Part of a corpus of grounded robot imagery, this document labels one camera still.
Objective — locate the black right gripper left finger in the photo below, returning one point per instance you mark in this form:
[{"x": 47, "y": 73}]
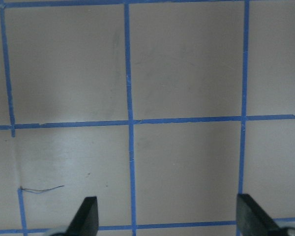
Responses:
[{"x": 86, "y": 220}]

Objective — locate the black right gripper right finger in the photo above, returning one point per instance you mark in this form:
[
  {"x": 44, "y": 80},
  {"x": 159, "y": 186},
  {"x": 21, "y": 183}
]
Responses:
[{"x": 252, "y": 220}]

